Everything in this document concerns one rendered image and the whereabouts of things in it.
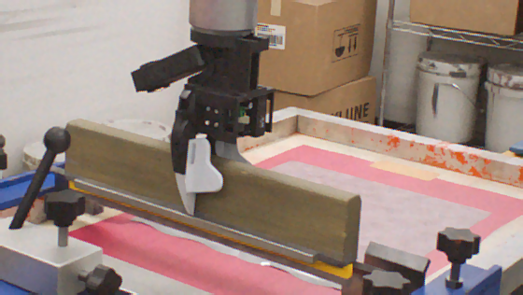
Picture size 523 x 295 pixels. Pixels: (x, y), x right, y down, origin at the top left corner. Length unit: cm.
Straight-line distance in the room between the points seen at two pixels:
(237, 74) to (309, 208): 16
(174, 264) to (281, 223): 19
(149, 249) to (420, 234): 37
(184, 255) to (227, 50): 30
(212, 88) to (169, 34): 318
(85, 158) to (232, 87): 25
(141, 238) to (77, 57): 261
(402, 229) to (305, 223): 35
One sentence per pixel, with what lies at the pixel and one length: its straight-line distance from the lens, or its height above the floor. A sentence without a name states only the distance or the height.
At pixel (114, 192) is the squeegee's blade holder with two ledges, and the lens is 125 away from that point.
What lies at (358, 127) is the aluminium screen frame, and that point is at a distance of 178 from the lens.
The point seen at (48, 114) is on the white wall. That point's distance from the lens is 387.
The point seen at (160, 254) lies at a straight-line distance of 130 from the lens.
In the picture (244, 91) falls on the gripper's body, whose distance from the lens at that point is 111.
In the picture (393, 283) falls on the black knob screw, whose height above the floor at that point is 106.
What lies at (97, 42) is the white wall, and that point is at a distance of 399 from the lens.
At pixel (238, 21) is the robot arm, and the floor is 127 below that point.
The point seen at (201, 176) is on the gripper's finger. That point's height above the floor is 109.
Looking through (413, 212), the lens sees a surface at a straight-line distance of 151.
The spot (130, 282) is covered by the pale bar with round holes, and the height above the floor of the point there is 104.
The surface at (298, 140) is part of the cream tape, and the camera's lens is 180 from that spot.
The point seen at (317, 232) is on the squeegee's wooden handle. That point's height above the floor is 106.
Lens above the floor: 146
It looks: 15 degrees down
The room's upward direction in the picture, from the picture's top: 3 degrees clockwise
